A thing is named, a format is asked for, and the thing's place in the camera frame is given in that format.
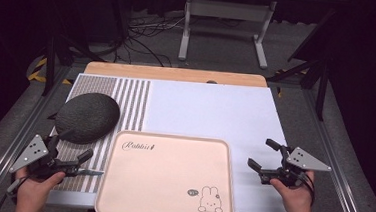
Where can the aluminium rail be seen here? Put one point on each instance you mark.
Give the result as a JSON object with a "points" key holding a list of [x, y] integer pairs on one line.
{"points": [[13, 140], [335, 163]]}

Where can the yellow and black floor tape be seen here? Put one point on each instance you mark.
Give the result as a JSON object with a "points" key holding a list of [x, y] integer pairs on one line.
{"points": [[39, 72]]}

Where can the grey metal blade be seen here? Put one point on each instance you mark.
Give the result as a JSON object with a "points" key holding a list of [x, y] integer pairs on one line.
{"points": [[91, 172]]}

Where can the black metal stand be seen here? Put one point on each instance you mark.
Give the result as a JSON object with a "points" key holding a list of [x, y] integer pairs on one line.
{"points": [[50, 66], [322, 92]]}

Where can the person's left hand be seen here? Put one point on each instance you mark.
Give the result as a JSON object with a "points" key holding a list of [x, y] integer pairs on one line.
{"points": [[35, 189]]}

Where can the person's right hand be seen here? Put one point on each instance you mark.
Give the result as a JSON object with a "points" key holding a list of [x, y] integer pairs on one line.
{"points": [[294, 200]]}

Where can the white mat with striped part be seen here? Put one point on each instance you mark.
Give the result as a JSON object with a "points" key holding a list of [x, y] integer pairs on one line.
{"points": [[208, 114]]}

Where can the dark grey round cushion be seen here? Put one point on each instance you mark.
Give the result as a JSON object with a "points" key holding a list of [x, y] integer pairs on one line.
{"points": [[88, 117]]}

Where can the pink tray with rabbit print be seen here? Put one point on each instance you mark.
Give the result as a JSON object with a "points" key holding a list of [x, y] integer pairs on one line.
{"points": [[164, 181]]}

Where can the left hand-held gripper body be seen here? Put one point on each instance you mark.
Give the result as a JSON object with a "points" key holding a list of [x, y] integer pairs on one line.
{"points": [[29, 151]]}

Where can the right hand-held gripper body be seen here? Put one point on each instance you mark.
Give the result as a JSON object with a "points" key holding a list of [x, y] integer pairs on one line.
{"points": [[300, 162]]}

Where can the white metal stand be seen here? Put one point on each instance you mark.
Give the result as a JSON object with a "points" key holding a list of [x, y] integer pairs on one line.
{"points": [[227, 12]]}

